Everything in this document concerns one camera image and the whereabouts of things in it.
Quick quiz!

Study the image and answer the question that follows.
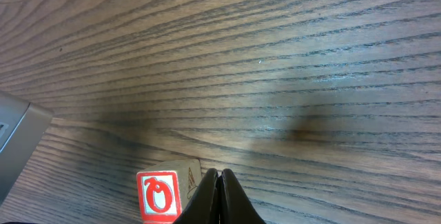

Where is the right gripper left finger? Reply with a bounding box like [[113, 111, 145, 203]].
[[174, 168, 219, 224]]

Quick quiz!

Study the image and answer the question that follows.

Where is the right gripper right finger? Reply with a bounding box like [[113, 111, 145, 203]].
[[218, 169, 265, 224]]

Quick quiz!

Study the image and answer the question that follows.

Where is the white block blue D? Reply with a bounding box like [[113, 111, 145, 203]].
[[136, 159, 202, 223]]

